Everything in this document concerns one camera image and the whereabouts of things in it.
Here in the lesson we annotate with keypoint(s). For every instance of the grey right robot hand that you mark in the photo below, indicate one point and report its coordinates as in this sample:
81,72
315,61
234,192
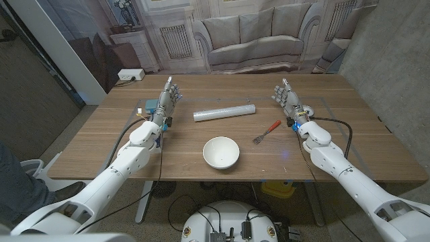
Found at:
292,102

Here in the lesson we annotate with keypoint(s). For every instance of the white chair base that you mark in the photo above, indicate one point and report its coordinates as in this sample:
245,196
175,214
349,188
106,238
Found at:
33,166

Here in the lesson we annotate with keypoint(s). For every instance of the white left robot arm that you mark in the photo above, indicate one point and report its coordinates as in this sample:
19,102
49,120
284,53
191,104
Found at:
111,174

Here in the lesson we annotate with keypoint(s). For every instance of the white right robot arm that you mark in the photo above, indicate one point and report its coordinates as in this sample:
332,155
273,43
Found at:
352,178

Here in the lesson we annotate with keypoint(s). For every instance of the person's leg in dark trousers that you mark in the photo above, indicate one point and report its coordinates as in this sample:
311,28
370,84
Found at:
16,181

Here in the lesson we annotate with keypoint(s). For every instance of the printed living room backdrop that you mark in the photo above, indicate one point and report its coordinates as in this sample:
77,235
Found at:
252,33

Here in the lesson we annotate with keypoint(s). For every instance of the white table leg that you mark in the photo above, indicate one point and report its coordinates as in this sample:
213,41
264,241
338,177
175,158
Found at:
315,205
143,201

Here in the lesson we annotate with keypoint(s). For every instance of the small teal plastic box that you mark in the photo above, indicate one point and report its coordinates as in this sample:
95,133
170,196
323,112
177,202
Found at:
150,105

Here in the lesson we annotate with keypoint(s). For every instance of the yellow object under table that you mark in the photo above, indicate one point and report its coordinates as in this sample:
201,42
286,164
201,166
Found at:
278,189

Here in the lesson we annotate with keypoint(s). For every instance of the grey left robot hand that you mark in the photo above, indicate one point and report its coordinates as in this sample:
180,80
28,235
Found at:
164,104

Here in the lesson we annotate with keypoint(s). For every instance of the white power strip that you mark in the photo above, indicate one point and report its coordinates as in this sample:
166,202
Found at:
130,74

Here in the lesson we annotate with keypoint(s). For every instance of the white door frame post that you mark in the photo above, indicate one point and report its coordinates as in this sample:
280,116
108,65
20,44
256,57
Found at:
67,60

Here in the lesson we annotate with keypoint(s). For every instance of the white ceramic bowl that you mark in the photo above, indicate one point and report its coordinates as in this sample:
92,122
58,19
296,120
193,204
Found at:
221,151

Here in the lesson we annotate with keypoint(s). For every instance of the clear plastic wrap roll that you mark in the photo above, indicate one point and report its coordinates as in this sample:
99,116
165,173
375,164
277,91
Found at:
223,112

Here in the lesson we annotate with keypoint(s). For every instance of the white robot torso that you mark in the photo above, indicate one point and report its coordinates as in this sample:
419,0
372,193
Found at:
228,218

